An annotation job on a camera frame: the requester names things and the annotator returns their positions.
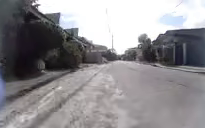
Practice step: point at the distant low buildings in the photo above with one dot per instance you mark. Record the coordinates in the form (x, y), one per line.
(96, 47)

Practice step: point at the distant utility pole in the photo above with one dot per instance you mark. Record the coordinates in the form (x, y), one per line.
(112, 41)

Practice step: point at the distant trees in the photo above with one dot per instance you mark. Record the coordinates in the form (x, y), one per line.
(130, 54)

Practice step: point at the dark bushes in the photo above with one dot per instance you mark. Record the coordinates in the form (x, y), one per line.
(68, 55)

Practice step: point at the grey concrete road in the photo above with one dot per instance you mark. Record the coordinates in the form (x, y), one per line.
(130, 96)

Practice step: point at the leafy tree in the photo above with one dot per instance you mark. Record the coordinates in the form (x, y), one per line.
(146, 46)

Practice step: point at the raised grey concrete pavement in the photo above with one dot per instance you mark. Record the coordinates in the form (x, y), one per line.
(33, 81)

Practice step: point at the overgrown dark building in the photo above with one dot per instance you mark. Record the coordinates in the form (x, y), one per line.
(23, 40)

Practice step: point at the grey pavement with kerb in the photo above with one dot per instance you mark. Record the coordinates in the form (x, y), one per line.
(190, 69)

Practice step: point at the dark single-storey building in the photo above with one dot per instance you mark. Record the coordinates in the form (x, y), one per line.
(190, 46)

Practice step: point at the grey low wall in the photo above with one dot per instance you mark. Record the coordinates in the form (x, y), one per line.
(93, 57)

